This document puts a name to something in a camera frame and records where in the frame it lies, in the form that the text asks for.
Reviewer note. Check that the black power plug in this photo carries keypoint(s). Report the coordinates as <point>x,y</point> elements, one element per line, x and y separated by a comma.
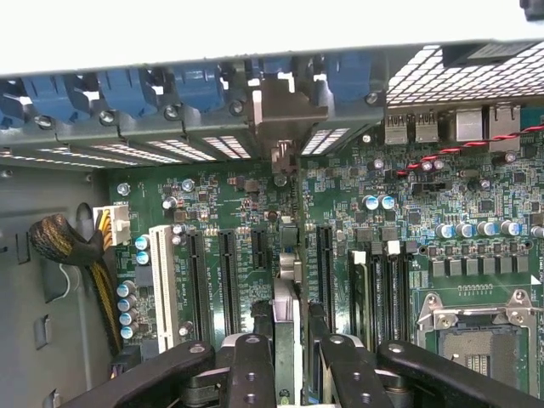
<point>125,361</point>

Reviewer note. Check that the open black PC case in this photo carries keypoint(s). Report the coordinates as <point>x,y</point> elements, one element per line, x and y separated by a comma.
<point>140,128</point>

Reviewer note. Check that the metal USB port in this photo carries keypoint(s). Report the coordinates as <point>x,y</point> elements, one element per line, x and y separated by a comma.
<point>397,127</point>
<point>426,126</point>

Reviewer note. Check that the perforated metal slot cover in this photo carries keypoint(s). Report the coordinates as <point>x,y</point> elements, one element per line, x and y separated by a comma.
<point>174,149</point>
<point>123,153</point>
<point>325,140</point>
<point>225,146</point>

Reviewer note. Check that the black RAM slot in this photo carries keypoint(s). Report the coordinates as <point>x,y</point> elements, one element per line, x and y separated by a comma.
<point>393,293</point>
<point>408,293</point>
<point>378,297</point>

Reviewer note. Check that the black short expansion slot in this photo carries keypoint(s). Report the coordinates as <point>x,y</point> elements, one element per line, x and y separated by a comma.
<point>259,251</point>

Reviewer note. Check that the square metal rear port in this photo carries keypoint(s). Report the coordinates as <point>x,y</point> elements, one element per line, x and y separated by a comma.
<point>469,124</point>

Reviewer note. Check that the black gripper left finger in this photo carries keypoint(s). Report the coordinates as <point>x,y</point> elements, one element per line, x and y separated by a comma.
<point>251,374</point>

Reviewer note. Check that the white power connector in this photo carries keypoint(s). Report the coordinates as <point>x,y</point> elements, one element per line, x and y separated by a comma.
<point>120,223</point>

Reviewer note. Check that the CPU socket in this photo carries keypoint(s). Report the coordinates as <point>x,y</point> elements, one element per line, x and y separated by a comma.
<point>480,353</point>

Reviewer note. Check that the white expansion slot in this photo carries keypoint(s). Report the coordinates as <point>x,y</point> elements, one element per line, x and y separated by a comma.
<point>163,289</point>

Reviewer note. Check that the blue slot latch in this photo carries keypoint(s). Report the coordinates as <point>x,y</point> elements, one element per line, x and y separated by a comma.
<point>8,109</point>
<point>272,68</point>
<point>127,93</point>
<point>197,87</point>
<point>348,78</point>
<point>53,98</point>

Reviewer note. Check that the green motherboard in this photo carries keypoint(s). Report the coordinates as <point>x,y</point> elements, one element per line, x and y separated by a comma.
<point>221,187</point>

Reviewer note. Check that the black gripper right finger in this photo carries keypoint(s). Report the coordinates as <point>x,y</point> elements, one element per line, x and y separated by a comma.
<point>353,374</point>

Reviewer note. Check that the metal network port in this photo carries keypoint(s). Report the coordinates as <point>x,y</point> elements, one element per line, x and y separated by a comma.
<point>504,127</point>

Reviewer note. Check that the black long expansion slot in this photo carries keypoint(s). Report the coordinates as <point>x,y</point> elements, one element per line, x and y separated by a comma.
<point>326,276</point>
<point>228,280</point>
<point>199,285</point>

